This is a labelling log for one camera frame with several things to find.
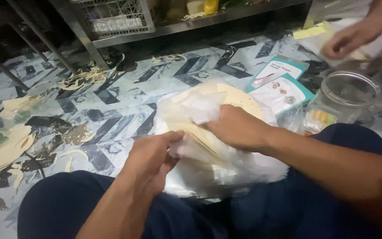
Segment yellow paper note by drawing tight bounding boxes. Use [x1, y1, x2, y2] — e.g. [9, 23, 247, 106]
[293, 23, 331, 40]

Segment clear plastic jar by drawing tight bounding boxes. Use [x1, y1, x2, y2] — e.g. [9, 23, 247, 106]
[305, 70, 381, 128]

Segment grey plastic crate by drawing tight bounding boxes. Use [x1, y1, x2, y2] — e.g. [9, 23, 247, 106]
[70, 0, 156, 39]

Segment pile of dough wrapper scraps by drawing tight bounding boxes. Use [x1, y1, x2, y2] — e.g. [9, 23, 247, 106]
[0, 94, 46, 175]

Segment person's dark blue trousers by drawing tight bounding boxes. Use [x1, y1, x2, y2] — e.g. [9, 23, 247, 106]
[17, 123, 382, 239]

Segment clear plastic bag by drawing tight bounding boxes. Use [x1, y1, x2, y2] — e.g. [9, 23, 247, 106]
[153, 89, 306, 196]

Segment stack of round dough wrappers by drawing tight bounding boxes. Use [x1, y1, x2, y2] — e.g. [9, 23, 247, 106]
[164, 83, 266, 160]

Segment yellow plastic bottle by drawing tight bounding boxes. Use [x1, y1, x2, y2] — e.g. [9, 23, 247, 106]
[204, 0, 219, 15]

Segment steel shelf rack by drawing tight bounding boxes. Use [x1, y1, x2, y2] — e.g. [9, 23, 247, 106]
[5, 0, 311, 75]

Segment small snack packet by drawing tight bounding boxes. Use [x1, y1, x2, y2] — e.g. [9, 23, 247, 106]
[304, 109, 337, 135]

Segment person's right hand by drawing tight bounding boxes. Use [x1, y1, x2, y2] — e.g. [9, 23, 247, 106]
[202, 104, 274, 154]

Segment teal plastic glove packet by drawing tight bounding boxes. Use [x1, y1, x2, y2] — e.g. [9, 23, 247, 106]
[249, 73, 315, 117]
[246, 55, 310, 93]

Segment person's left hand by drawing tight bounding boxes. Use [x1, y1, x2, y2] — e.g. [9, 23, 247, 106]
[123, 130, 185, 196]

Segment heap of dough strips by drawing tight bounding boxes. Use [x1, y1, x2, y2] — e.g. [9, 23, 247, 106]
[57, 65, 125, 91]

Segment white plastic bag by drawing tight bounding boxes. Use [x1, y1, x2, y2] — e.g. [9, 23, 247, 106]
[297, 17, 382, 70]

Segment metal table legs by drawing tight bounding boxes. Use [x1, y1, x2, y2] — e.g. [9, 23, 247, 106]
[0, 0, 50, 92]

